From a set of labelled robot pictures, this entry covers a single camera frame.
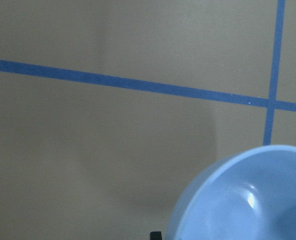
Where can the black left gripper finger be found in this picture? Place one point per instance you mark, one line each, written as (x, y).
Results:
(155, 235)

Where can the blue bowl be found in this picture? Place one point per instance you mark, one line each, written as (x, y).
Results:
(247, 196)

